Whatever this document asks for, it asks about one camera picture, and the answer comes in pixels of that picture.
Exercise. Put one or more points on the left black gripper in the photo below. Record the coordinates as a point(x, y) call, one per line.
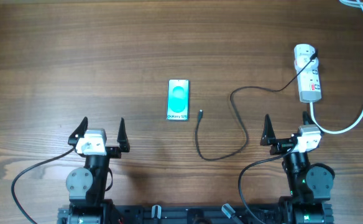
point(114, 152)

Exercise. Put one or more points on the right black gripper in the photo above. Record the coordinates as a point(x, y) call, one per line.
point(281, 145)

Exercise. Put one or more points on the teal Galaxy smartphone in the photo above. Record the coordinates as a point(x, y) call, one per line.
point(178, 100)

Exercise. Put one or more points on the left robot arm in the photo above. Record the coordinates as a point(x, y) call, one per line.
point(87, 185)

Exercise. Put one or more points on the white charger plug adapter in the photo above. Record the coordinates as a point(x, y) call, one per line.
point(306, 62)

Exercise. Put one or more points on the white power strip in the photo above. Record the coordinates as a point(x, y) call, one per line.
point(309, 87)

